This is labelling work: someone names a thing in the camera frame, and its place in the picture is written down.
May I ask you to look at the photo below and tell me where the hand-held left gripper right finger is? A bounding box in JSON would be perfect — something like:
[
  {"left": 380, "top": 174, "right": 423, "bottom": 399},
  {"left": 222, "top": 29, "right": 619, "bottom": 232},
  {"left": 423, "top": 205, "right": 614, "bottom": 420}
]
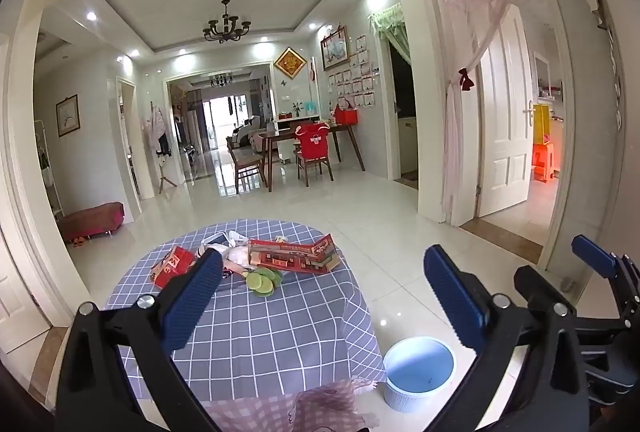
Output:
[{"left": 415, "top": 244, "right": 593, "bottom": 432}]

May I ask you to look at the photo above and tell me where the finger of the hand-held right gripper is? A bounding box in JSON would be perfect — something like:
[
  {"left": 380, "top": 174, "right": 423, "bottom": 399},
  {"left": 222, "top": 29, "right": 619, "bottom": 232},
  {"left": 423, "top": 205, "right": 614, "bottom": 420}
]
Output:
[
  {"left": 514, "top": 264, "right": 623, "bottom": 329},
  {"left": 571, "top": 234, "right": 640, "bottom": 308}
]

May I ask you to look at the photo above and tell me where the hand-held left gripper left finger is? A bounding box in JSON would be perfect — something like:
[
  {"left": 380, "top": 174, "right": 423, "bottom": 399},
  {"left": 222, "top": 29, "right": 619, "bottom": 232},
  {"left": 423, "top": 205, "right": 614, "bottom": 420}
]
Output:
[{"left": 54, "top": 248, "right": 226, "bottom": 432}]

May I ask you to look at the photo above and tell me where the small red carton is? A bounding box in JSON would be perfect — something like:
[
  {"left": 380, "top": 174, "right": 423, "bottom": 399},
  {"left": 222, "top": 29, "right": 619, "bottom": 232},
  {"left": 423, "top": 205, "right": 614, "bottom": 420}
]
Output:
[{"left": 151, "top": 246, "right": 198, "bottom": 289}]

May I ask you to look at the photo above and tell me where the long red box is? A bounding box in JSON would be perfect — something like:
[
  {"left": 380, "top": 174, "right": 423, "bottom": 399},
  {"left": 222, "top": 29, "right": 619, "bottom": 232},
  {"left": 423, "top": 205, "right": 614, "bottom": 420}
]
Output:
[{"left": 247, "top": 234, "right": 343, "bottom": 273}]

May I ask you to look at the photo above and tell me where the orange plastic stool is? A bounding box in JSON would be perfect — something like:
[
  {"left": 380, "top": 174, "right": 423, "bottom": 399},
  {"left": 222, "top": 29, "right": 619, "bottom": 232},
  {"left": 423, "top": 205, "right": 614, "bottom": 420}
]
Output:
[{"left": 531, "top": 143, "right": 555, "bottom": 185}]

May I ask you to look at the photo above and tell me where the maroon bench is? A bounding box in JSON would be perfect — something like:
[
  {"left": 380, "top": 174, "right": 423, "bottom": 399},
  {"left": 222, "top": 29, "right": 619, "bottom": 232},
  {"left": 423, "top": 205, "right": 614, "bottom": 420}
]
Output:
[{"left": 57, "top": 202, "right": 125, "bottom": 243}]

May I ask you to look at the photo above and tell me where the bare wooden dining chair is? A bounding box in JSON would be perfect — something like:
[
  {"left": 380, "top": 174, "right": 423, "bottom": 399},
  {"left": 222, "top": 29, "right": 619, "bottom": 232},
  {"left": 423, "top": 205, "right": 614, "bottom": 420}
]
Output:
[{"left": 226, "top": 136, "right": 266, "bottom": 192}]

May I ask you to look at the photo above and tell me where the white panel door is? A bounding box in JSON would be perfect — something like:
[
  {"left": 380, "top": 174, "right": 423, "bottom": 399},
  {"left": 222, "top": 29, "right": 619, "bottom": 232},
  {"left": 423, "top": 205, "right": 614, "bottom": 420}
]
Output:
[{"left": 475, "top": 4, "right": 533, "bottom": 218}]

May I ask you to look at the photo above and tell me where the pink checked cloth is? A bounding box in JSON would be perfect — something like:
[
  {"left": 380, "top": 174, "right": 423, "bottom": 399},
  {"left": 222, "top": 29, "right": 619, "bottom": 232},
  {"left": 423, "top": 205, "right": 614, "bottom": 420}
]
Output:
[{"left": 202, "top": 377, "right": 391, "bottom": 432}]

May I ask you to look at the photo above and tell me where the coat stand with clothes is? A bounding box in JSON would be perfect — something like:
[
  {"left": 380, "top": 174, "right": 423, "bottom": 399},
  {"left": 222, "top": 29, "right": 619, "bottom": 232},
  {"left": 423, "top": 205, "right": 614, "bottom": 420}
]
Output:
[{"left": 142, "top": 104, "right": 177, "bottom": 195}]

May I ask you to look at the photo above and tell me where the grey sofa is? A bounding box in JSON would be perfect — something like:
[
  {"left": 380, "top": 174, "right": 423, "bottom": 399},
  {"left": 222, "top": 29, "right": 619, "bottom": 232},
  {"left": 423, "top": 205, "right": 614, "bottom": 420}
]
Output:
[{"left": 231, "top": 114, "right": 266, "bottom": 148}]

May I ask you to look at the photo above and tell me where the wooden chair with cover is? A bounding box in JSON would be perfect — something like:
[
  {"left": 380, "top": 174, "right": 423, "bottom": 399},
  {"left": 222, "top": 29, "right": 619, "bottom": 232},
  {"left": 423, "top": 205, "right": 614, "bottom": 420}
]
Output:
[{"left": 295, "top": 122, "right": 335, "bottom": 188}]

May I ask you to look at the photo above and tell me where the dark wooden dining table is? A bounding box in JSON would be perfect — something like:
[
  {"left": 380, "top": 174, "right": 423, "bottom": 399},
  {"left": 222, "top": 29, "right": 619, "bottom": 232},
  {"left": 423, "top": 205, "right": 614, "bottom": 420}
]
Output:
[{"left": 257, "top": 122, "right": 366, "bottom": 193}]

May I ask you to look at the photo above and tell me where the red chair cover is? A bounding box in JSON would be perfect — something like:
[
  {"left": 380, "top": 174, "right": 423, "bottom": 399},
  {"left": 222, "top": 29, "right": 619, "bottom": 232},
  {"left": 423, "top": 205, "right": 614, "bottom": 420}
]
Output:
[{"left": 295, "top": 122, "right": 331, "bottom": 160}]

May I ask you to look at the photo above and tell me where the red bag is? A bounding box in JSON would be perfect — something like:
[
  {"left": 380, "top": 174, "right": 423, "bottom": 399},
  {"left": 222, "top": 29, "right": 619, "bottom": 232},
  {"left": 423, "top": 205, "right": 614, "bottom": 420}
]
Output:
[{"left": 334, "top": 97, "right": 359, "bottom": 125}]

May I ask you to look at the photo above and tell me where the large black chandelier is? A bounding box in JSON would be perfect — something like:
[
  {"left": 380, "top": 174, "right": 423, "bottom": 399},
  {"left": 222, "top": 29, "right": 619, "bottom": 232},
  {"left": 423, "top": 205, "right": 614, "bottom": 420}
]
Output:
[{"left": 202, "top": 0, "right": 252, "bottom": 44}]

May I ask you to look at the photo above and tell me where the large framed painting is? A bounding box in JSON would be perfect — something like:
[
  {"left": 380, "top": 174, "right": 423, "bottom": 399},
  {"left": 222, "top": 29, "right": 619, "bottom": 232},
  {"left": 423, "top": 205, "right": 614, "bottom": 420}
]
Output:
[{"left": 320, "top": 26, "right": 349, "bottom": 72}]

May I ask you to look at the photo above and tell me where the green curtain valance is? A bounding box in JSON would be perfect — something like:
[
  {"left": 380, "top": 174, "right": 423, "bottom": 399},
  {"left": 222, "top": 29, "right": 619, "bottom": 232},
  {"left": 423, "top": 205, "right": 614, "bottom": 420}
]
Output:
[{"left": 368, "top": 3, "right": 413, "bottom": 68}]

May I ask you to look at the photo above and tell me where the small framed wall picture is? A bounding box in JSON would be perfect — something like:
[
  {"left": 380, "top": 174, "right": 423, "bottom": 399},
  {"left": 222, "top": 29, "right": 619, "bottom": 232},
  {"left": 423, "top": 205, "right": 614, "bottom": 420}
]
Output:
[{"left": 56, "top": 94, "right": 80, "bottom": 138}]

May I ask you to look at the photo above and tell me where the wall of paper certificates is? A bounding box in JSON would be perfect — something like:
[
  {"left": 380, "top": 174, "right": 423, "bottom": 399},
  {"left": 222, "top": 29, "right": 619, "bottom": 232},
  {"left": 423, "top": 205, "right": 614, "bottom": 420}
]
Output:
[{"left": 327, "top": 34, "right": 381, "bottom": 109}]

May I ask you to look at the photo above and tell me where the red gold diamond wall decoration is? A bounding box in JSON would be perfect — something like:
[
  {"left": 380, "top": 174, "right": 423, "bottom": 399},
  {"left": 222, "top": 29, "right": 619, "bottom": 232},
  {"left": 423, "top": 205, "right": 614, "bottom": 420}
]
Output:
[{"left": 273, "top": 46, "right": 307, "bottom": 80}]

